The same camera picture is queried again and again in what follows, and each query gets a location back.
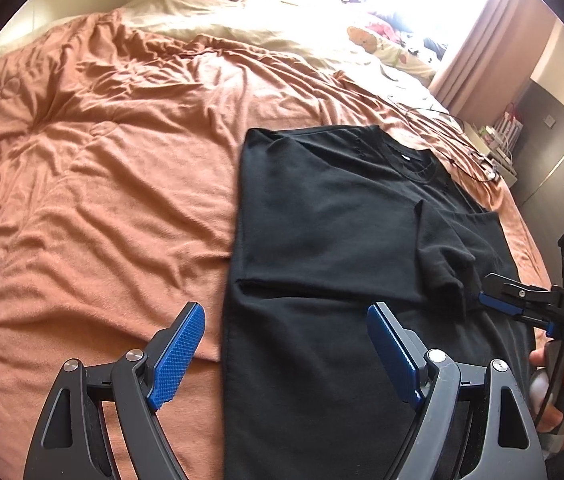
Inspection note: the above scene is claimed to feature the black long-sleeve sweatshirt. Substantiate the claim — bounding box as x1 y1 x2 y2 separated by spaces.
222 126 536 479

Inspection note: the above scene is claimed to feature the pile of clothes by window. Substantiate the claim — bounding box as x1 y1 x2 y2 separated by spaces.
369 13 446 61

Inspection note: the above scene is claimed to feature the white bedside cabinet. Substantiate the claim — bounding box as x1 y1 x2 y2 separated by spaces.
463 122 518 188

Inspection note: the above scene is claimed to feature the rust orange bed blanket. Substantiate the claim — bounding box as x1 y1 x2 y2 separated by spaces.
0 8 553 480

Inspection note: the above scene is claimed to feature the pink curtain right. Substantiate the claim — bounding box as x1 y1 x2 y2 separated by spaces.
429 0 556 126

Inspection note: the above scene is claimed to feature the patterned pillow with bear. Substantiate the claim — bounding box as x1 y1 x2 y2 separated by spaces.
347 26 439 87

